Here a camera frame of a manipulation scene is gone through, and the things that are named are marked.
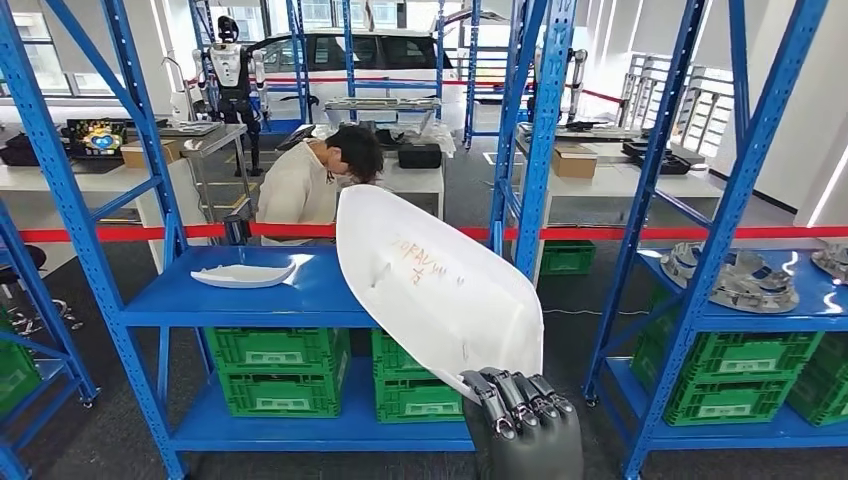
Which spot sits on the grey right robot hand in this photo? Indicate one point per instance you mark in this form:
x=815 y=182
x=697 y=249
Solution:
x=530 y=444

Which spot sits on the large white plastic shell part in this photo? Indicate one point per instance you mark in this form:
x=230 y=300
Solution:
x=430 y=285

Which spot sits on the blue steel shelf rack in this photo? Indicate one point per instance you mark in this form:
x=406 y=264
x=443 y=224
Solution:
x=348 y=53
x=472 y=66
x=736 y=199
x=65 y=350
x=544 y=132
x=299 y=66

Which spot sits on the small white plastic shell part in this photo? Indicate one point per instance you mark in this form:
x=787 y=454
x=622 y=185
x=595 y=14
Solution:
x=242 y=277

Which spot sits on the white desk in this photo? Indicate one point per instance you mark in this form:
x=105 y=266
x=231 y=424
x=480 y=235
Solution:
x=609 y=185
x=417 y=182
x=40 y=182

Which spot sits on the silver wheel hub cover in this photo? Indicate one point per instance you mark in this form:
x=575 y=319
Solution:
x=833 y=262
x=768 y=298

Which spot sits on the cardboard box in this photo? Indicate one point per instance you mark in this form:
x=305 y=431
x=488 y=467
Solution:
x=129 y=156
x=575 y=164

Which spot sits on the black case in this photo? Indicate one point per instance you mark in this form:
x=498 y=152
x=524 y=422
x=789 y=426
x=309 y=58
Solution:
x=419 y=157

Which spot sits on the black plastic tray stack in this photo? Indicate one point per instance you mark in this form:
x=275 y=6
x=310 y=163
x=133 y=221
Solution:
x=676 y=162

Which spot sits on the red barrier belt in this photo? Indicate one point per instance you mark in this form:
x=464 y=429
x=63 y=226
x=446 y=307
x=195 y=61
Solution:
x=795 y=232

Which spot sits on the person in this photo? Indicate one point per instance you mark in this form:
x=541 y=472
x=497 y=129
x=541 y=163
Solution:
x=298 y=192

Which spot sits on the white black humanoid robot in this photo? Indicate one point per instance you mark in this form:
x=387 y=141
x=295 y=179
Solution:
x=228 y=66
x=580 y=79

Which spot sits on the silver metal panel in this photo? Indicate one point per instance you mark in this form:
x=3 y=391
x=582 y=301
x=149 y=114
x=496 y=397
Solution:
x=381 y=104

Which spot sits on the white car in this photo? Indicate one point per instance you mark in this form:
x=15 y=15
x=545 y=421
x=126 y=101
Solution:
x=391 y=89

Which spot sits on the metal railing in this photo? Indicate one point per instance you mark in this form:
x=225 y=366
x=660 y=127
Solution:
x=712 y=99

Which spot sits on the steel table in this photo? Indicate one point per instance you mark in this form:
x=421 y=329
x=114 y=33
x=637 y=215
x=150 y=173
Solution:
x=212 y=136

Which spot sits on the laptop with colourful screen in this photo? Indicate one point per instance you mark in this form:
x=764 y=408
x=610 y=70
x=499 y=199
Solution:
x=99 y=140

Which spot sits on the black stool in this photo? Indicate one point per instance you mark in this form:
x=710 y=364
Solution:
x=26 y=255

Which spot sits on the black bag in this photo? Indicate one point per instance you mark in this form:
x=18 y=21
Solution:
x=20 y=151

